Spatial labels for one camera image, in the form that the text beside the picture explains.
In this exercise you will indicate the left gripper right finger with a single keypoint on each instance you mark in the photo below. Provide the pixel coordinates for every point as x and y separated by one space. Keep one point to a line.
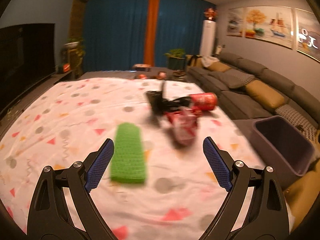
254 207

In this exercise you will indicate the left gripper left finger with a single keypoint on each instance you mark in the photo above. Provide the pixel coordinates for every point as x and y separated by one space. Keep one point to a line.
49 216

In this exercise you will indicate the dark grey trash bin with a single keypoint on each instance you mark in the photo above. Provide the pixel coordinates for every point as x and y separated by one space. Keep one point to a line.
282 146

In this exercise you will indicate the green foam net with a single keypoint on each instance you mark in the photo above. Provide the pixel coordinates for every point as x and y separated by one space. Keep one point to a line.
128 163

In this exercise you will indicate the black white patterned pillow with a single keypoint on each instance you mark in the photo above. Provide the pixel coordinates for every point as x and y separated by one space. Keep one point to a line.
298 121

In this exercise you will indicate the patterned white tablecloth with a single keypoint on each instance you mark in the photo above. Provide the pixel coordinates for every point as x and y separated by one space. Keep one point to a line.
180 196

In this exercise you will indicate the tv cabinet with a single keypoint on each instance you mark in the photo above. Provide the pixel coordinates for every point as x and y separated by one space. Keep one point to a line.
14 109

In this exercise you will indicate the mustard pillow middle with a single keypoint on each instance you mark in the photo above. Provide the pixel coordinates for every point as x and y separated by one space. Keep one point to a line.
265 95

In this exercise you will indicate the mustard pillow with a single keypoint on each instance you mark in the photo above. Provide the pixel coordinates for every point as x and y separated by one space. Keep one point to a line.
219 67
265 95

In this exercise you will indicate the grey sectional sofa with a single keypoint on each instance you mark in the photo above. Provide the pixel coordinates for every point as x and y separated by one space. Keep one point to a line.
238 105

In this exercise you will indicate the red can lying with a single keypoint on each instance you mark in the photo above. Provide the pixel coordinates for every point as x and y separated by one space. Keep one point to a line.
204 101

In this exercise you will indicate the far patterned pillow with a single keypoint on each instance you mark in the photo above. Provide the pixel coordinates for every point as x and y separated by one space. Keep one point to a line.
245 78

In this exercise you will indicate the grey pillow far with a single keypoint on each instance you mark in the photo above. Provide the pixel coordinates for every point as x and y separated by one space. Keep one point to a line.
229 80

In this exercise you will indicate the black plastic bag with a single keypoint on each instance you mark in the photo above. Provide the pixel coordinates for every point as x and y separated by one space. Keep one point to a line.
164 109

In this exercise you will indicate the mustard pillow far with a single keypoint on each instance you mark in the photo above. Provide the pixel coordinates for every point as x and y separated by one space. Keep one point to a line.
219 67

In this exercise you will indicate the black television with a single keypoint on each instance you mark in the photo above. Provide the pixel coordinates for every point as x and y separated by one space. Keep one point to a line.
27 56

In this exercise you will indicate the plant on wooden stand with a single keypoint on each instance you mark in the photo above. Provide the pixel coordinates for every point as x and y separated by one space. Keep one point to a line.
73 52

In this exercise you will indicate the white cloth on sofa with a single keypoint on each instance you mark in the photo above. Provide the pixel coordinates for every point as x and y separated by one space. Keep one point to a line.
207 61

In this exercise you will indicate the box on coffee table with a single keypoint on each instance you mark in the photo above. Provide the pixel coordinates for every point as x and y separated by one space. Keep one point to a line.
142 67

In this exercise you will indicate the white standing air conditioner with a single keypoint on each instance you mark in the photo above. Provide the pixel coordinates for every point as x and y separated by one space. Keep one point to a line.
207 38

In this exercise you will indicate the potted green plant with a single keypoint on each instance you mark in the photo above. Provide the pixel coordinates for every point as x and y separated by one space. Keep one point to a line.
176 59

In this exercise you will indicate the small landscape painting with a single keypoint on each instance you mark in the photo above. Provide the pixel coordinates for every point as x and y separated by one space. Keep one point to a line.
235 22

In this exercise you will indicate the sailboat tree painting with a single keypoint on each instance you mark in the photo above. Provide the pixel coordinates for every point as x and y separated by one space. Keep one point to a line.
272 24

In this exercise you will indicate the right framed painting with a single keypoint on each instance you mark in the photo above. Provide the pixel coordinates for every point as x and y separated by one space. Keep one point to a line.
307 27

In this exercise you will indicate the blue curtain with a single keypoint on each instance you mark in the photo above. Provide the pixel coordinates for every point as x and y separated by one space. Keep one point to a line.
121 33

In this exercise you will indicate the red flower decoration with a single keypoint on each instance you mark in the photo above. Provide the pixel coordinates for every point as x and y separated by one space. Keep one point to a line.
210 14

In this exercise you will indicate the orange curtain strip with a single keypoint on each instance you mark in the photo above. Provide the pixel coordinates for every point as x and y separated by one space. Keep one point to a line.
150 32

